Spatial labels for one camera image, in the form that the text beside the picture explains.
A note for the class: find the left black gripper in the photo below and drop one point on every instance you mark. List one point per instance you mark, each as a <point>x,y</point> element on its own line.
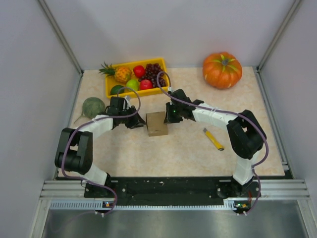
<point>136,121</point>

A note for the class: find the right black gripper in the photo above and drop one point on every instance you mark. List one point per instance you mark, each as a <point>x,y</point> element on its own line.
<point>169,119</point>

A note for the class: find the brown cardboard express box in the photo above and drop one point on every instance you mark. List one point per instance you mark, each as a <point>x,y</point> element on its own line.
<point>155,124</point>

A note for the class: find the yellow utility knife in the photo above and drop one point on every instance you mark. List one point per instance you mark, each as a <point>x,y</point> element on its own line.
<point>214,141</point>

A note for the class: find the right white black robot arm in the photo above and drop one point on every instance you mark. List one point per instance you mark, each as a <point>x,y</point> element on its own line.
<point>247,138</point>

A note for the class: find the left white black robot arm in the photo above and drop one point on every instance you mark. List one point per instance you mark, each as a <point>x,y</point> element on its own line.
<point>74,154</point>

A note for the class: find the red toy apple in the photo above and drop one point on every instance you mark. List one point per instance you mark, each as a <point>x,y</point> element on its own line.
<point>145,85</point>

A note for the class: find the green toy pear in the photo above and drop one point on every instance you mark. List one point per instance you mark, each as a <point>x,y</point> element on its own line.
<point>132,84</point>

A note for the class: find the green toy lime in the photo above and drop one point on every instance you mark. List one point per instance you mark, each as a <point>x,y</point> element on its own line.
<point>117,89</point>

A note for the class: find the purple toy grapes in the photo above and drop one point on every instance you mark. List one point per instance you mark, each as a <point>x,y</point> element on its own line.
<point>155,74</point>

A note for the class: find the red toy tomato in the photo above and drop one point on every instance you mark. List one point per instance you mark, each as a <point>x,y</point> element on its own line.
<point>139,71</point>

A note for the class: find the yellow plastic tray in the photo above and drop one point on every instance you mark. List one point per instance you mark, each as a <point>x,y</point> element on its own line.
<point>110,82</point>

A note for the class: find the toy pineapple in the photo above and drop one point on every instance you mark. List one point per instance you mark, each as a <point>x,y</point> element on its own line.
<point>121,74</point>

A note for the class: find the green toy melon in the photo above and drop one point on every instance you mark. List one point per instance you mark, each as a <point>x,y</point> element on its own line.
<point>91,107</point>

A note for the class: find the orange toy pumpkin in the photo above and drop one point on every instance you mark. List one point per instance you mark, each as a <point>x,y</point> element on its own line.
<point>222,70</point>

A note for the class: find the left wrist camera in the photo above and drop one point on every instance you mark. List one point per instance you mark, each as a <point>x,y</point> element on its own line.
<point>127,104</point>

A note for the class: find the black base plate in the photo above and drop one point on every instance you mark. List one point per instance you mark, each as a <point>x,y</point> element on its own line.
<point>173,191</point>

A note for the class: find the aluminium rail frame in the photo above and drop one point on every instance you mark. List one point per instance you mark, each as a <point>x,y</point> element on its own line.
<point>271,189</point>

